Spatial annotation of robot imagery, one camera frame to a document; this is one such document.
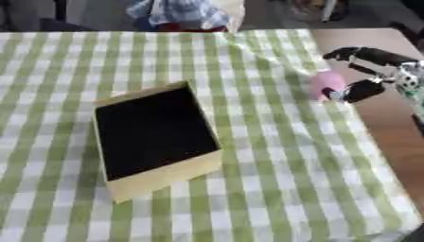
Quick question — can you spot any person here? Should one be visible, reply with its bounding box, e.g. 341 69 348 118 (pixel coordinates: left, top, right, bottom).
124 0 247 33

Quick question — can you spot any tan cardboard box black inside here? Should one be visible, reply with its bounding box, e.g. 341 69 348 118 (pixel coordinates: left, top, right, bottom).
91 80 225 204

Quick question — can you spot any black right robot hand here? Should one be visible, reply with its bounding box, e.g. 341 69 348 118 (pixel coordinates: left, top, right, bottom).
321 46 421 104

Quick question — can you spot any pink soft toy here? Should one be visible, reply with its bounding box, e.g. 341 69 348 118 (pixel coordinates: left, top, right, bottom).
308 70 348 103

